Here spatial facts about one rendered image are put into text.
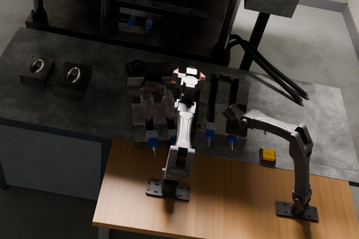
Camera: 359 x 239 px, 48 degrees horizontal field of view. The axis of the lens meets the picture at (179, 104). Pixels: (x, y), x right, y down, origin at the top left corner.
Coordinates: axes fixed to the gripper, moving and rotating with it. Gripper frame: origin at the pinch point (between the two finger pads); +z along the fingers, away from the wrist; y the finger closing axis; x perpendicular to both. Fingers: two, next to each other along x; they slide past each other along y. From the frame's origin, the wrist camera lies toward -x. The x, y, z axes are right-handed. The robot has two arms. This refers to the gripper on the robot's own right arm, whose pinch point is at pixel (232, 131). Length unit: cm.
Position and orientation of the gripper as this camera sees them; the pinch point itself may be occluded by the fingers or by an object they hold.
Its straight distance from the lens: 202.6
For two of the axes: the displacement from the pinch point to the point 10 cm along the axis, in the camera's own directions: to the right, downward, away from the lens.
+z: -1.0, 2.3, 9.7
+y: -9.8, -1.8, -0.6
